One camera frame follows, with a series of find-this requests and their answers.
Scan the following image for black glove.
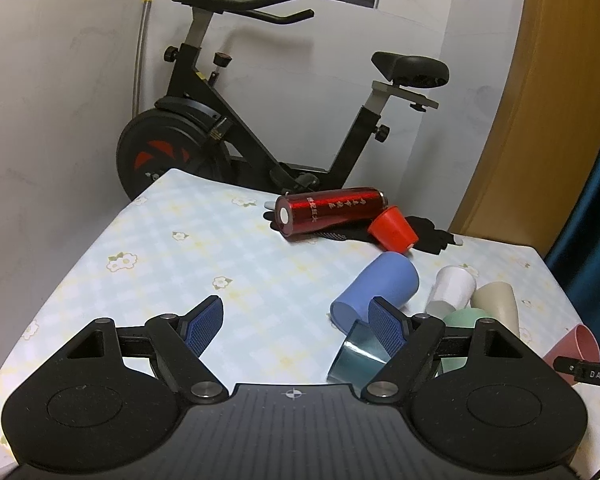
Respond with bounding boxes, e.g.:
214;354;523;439
262;200;381;246

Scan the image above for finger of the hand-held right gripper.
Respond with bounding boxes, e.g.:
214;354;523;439
553;356;600;390

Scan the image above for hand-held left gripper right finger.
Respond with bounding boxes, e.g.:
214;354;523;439
362;296;523;403

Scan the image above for metal hose pipe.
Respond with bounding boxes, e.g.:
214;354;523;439
130;0;154;121

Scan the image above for black exercise bike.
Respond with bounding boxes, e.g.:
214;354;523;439
116;0;451;202

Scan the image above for red cup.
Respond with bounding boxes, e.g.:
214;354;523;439
367;205;420;252

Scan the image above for pink cup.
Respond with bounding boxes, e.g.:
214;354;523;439
542;324;600;386

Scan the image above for red metal bottle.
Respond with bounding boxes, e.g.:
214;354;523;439
274;186;387;237

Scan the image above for white cup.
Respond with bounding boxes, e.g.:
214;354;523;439
425;266;477;318

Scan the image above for wooden door panel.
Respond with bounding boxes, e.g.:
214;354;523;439
450;0;600;259

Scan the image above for blue cup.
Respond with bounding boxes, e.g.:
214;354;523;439
329;251;421;333

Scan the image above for teal transparent cup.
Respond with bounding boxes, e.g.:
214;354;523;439
326;319;391;386

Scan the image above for green cup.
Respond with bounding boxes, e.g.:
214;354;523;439
437;308;496;376

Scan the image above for beige cup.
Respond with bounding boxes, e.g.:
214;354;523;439
470;281;521;338

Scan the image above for floral checked tablecloth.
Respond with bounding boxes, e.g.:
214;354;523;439
0;167;588;480

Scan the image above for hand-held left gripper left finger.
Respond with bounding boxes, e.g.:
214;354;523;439
67;296;229;402

